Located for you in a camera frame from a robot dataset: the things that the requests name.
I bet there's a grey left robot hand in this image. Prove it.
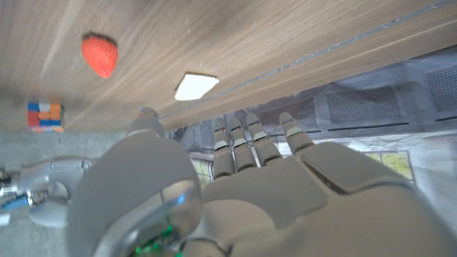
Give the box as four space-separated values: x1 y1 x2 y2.
66 106 457 257

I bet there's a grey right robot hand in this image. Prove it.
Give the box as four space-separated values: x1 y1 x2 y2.
14 156 96 229

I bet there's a red toy strawberry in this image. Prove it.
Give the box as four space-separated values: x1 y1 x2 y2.
80 32 119 80

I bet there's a yellow sponge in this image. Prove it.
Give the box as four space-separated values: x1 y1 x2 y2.
174 72 221 102

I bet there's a multicoloured puzzle cube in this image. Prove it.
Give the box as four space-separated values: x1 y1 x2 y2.
26 101 66 133

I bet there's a printed window backdrop cloth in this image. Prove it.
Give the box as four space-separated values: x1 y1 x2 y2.
167 44 457 236

